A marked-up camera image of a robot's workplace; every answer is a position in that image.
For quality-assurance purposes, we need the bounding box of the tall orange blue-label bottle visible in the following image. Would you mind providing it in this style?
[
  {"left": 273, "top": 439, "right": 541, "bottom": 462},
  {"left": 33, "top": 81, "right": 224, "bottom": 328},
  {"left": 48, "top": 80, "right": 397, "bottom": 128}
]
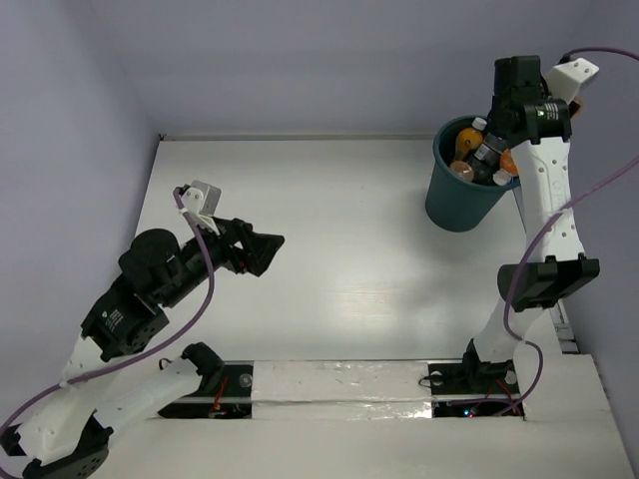
[{"left": 453, "top": 117, "right": 487, "bottom": 161}]

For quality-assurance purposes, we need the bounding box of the clear orange-label bottle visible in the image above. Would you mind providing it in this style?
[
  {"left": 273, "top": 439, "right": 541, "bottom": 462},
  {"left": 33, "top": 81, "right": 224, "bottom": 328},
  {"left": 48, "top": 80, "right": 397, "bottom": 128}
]
[{"left": 498, "top": 97, "right": 585, "bottom": 176}]

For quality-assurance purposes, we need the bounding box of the small clear dark-label bottle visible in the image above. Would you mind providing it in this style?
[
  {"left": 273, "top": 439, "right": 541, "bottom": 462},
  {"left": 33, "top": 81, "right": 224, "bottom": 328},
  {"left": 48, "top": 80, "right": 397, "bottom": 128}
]
[{"left": 469, "top": 134, "right": 507, "bottom": 185}]

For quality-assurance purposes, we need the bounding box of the crushed clear plastic bottle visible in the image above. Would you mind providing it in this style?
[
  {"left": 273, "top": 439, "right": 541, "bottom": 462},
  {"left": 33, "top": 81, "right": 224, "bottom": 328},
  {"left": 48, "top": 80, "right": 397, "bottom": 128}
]
[{"left": 492, "top": 169, "right": 512, "bottom": 187}]

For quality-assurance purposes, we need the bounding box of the small orange juice bottle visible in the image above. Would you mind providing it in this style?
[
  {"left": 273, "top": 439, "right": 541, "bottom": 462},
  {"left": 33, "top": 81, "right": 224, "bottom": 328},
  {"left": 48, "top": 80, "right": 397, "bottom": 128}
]
[{"left": 449, "top": 160, "right": 474, "bottom": 183}]

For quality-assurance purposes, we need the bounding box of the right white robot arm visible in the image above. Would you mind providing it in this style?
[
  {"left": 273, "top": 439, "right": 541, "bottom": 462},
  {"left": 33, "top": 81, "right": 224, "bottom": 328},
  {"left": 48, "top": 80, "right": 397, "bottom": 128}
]
[{"left": 459, "top": 56, "right": 600, "bottom": 391}]

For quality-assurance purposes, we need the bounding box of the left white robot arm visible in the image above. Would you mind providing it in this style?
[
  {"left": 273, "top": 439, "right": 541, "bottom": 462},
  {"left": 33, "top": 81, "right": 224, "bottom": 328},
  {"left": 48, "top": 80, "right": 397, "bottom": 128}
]
[{"left": 1, "top": 219, "right": 285, "bottom": 478}]

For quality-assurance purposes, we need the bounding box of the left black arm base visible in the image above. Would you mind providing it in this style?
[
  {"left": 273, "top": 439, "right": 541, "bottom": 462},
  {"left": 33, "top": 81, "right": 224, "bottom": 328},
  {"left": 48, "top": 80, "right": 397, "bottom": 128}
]
[{"left": 158, "top": 361, "right": 254, "bottom": 419}]

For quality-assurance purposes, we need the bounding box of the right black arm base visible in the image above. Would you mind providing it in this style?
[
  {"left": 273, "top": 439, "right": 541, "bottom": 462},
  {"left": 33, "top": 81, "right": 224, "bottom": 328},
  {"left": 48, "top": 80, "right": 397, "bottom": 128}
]
[{"left": 418, "top": 340, "right": 524, "bottom": 418}]

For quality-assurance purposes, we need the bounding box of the dark teal plastic bin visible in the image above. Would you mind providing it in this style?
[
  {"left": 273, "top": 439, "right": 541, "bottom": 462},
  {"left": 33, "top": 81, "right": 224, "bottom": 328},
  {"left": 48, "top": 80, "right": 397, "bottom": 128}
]
[{"left": 424, "top": 115, "right": 520, "bottom": 233}]

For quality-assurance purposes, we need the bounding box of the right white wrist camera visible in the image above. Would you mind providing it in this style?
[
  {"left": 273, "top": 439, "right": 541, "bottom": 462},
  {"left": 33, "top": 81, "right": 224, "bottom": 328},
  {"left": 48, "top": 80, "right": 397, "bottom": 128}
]
[{"left": 544, "top": 57, "right": 600, "bottom": 104}]

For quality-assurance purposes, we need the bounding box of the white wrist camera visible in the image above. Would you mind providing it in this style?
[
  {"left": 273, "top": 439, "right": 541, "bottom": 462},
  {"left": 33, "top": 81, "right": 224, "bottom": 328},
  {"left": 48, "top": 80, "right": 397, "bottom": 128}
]
[
  {"left": 544, "top": 57, "right": 600, "bottom": 104},
  {"left": 173, "top": 181, "right": 222, "bottom": 235}
]

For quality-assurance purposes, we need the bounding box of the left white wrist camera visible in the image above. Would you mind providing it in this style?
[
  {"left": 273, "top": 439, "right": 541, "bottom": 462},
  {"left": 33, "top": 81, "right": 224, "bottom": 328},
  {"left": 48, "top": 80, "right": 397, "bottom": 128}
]
[{"left": 173, "top": 181, "right": 222, "bottom": 235}]

